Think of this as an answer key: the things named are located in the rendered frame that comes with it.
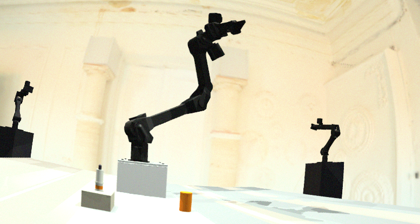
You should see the white marker with orange band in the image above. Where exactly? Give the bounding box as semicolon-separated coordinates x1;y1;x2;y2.
95;164;104;192

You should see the orange marker cap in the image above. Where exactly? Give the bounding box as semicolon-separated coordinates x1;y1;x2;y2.
179;191;192;212

